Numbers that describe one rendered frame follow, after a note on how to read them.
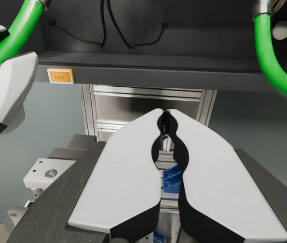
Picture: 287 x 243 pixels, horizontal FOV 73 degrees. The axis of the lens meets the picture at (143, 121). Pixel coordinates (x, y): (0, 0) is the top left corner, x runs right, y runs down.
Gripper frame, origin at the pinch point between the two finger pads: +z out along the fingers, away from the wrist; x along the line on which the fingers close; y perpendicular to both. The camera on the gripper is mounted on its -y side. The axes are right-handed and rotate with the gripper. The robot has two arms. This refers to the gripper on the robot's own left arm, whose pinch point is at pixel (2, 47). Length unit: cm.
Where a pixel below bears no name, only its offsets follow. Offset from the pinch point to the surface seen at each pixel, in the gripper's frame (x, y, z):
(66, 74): -5.6, 26.2, 8.7
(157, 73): 8.7, 21.2, 19.7
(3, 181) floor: -47, 238, -70
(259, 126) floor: 95, 108, 99
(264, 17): 13.5, -1.4, 18.1
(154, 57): 5.3, 27.7, 26.7
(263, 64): 15.9, -1.3, 13.6
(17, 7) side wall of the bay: -21.7, 25.8, 12.7
